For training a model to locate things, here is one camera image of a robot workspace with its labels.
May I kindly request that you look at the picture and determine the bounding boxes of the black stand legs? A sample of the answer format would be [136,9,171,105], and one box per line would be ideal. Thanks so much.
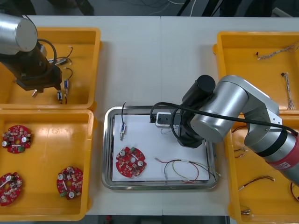
[176,0,225,17]

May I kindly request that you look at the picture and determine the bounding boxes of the red black green-yellow wire harness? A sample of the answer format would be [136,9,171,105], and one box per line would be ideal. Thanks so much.
[154,157,221,185]

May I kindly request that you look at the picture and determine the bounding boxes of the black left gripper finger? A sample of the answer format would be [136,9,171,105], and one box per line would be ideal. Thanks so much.
[23,85,45,93]
[55,71,62,91]

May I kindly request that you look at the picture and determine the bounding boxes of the pile of small metal solenoids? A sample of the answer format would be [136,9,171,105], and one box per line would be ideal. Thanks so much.
[32,46,73,97]

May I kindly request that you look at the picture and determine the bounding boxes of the round red circuit board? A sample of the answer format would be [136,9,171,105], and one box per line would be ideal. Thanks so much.
[115,146,148,178]
[1,125,33,154]
[0,172,25,207]
[57,166,84,201]

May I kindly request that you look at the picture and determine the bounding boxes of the white paper sheet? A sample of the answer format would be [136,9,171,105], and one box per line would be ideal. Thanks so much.
[111,113,210,182]

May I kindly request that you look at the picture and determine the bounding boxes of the white floor cable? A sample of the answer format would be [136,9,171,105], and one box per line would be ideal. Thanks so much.
[189,0,197,17]

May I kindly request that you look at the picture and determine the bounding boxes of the yellow-orange plastic bin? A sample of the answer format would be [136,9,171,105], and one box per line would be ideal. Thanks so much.
[219,113,299,224]
[0,27,103,110]
[0,109,98,222]
[212,31,299,115]

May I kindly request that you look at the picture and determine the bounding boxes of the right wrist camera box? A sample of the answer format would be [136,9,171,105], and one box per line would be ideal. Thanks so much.
[155,112,173,128]

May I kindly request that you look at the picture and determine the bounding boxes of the pile of wire harnesses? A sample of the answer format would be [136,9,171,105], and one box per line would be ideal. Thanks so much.
[231,125,299,217]

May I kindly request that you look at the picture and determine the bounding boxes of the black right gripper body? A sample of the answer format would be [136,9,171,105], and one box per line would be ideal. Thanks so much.
[176,109,206,148]

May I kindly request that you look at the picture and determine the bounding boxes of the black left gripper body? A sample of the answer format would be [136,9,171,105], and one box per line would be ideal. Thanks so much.
[16,66,62,91]

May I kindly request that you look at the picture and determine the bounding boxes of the steel tray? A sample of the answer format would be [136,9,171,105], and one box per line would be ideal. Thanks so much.
[101,105,220,191]

